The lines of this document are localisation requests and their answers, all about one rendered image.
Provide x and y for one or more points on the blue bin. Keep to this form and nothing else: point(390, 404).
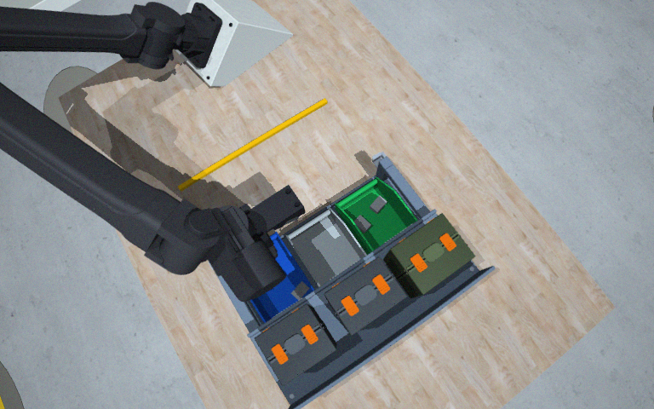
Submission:
point(279, 298)

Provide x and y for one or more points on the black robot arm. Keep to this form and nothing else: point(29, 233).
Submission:
point(137, 210)

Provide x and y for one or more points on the grey open bin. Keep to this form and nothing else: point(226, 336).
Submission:
point(326, 246)

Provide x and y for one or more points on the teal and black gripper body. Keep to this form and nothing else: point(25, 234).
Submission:
point(272, 248)

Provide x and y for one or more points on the dark grey case with orange latches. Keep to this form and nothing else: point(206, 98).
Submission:
point(296, 343)
point(365, 295)

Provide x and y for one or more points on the olive green case with orange latches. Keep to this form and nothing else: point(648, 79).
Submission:
point(428, 256)

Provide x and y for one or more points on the yellow long thin bar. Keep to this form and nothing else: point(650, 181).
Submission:
point(252, 144)

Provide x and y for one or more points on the green open bin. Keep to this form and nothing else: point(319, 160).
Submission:
point(393, 218)

